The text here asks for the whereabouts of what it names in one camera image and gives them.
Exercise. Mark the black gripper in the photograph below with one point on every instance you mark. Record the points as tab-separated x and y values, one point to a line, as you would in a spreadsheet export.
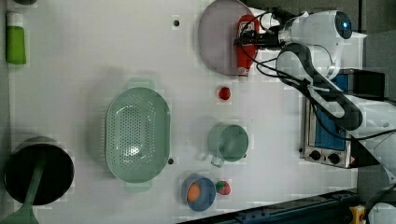
259	40

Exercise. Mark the red ketchup bottle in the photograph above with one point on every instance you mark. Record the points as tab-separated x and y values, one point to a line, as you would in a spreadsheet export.
247	27

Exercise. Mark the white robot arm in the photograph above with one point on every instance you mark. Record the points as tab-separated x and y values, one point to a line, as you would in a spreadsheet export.
311	47

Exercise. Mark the grey round plate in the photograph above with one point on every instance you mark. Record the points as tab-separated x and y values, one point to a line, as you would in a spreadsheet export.
217	31

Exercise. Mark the small red tomato toy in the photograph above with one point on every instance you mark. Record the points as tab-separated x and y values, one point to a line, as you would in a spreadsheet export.
224	93

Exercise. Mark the light green cup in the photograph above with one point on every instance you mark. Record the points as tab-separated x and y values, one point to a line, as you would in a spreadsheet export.
224	143

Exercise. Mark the silver toaster oven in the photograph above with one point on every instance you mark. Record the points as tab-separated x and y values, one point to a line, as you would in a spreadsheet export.
327	143

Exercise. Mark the strawberry toy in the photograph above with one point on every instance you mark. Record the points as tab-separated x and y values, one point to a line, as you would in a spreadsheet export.
223	187

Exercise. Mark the green perforated colander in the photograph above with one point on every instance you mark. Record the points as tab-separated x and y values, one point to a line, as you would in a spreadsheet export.
138	133

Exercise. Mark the blue bowl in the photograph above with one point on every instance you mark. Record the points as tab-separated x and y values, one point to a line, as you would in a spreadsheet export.
207	196

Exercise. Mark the orange ball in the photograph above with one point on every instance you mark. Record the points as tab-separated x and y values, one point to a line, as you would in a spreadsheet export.
193	192

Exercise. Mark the yellow red emergency button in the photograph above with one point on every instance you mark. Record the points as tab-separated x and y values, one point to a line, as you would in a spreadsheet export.
358	214

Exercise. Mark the green bottle white cap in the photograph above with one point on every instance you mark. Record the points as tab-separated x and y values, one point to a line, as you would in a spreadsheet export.
15	47

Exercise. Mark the blue metal rail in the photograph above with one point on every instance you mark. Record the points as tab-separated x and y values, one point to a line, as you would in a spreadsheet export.
329	208

